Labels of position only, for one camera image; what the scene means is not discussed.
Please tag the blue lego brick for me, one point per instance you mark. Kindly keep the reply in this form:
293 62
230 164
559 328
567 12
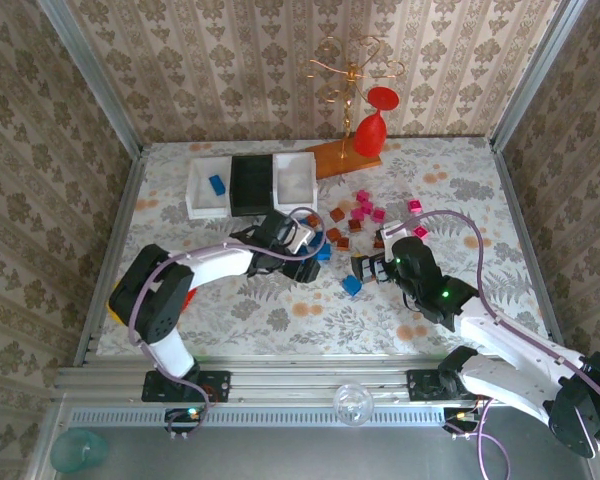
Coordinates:
217 184
351 286
317 237
323 251

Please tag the orange lego brick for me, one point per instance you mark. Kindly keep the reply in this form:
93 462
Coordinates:
378 243
312 221
337 214
333 233
342 243
355 225

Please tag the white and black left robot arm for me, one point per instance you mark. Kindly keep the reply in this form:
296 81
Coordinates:
220 260

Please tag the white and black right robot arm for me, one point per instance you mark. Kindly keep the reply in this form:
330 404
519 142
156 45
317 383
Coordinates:
510 340

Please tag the floral patterned tablecloth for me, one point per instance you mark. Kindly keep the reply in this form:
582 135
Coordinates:
280 325

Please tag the red and yellow toy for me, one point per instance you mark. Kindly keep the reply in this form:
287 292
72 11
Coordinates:
191 300

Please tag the black plastic bin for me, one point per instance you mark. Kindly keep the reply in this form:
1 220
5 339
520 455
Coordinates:
250 180

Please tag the white plastic bin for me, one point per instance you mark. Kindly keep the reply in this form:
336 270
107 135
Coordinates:
202 197
295 180

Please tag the red wine glass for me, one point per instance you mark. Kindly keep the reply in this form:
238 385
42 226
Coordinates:
370 135

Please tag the clear glass ball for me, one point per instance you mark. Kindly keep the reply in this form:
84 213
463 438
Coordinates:
352 405

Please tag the small black circuit board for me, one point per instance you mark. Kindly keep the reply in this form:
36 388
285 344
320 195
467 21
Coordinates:
180 415
457 416

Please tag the gray metal sheet shelf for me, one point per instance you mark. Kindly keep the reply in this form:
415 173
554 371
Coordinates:
280 455

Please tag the teal plastic cup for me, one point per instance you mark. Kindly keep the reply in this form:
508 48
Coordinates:
77 450

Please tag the aluminium frame rail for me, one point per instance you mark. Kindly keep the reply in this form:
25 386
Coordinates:
305 380

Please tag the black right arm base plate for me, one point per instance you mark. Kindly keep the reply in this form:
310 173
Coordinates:
420 385

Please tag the aluminium side rail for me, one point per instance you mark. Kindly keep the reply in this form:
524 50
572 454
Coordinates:
521 225
114 250

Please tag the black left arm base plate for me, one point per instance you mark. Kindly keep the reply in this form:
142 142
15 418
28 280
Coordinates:
220 385

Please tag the aluminium corner post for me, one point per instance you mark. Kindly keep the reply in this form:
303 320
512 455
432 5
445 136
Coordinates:
92 75
536 75

